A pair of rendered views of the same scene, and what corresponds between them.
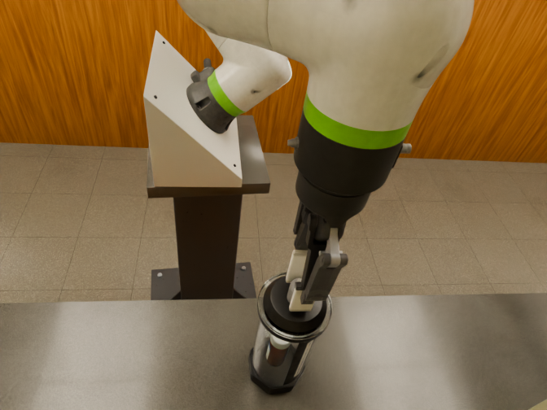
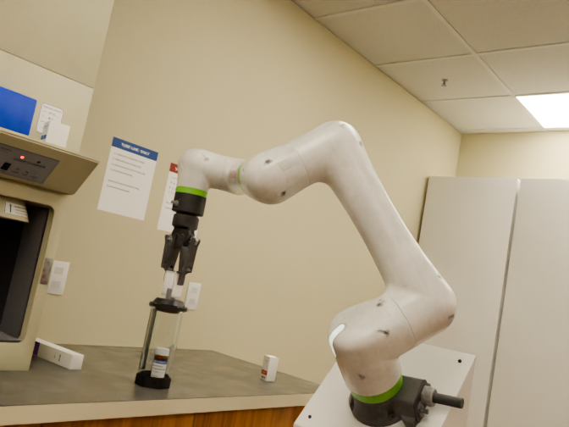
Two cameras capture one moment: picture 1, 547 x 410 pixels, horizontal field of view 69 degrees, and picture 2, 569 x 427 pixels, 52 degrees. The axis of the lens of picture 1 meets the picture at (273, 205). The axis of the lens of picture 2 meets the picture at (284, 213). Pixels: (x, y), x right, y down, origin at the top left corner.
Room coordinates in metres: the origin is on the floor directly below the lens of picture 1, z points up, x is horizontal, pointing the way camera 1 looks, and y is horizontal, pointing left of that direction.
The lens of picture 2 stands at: (1.82, -0.83, 1.28)
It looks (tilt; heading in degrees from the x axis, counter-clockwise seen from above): 7 degrees up; 144
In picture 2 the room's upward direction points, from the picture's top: 11 degrees clockwise
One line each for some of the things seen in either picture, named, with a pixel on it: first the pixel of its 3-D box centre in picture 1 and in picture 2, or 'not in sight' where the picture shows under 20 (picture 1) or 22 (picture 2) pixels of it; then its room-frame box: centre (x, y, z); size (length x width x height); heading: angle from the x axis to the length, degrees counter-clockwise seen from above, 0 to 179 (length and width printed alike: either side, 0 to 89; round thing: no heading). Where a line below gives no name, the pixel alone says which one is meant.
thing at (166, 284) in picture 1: (205, 250); not in sight; (0.90, 0.22, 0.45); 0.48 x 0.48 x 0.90; 18
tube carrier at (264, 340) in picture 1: (284, 337); (161, 341); (0.31, -0.06, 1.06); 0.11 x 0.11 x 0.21
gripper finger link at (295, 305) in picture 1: (304, 295); (168, 283); (0.29, -0.06, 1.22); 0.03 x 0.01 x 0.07; 102
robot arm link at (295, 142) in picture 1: (350, 143); (187, 205); (0.31, -0.06, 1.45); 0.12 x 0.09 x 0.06; 102
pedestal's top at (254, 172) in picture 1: (206, 152); not in sight; (0.90, 0.22, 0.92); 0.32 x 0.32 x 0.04; 18
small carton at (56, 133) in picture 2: not in sight; (54, 135); (0.30, -0.46, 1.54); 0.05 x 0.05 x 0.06; 1
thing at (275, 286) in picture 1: (296, 298); (169, 300); (0.31, -0.06, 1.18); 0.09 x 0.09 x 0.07
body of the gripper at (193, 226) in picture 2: (328, 199); (184, 230); (0.31, -0.06, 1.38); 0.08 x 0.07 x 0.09; 12
